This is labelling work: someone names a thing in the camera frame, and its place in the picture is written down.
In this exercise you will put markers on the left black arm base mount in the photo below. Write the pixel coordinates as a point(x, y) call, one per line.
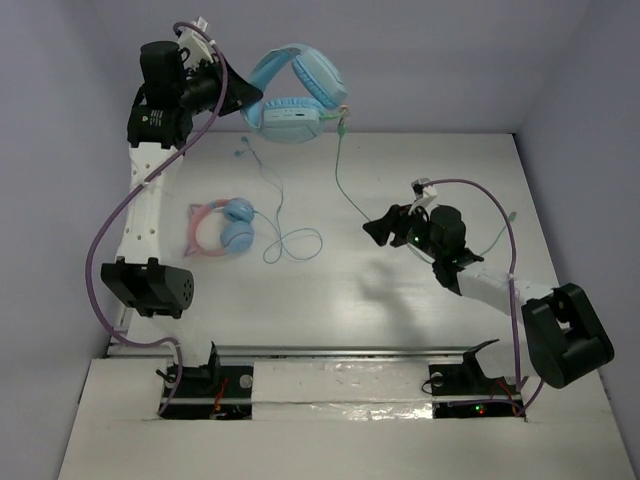
point(213, 391)

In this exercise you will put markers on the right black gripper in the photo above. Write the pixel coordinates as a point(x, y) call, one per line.
point(396, 221)

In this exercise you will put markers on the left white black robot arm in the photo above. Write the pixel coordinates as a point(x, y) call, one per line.
point(159, 134)

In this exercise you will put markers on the pink blue cat-ear headphones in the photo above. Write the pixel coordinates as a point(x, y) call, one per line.
point(237, 236)

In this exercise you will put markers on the light blue over-ear headphones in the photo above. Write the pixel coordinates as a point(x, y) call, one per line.
point(296, 120)

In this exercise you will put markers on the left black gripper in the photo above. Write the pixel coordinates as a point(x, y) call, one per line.
point(225, 84)

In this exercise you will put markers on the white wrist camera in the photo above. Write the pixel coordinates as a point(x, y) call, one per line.
point(197, 49)
point(425, 193)

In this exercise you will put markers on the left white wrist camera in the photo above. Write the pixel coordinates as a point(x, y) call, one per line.
point(197, 49)

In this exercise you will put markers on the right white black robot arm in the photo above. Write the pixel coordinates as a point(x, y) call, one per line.
point(564, 336)

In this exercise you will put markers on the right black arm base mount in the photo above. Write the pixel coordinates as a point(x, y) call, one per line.
point(463, 391)

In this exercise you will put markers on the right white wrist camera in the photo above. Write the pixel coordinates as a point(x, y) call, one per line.
point(425, 193)

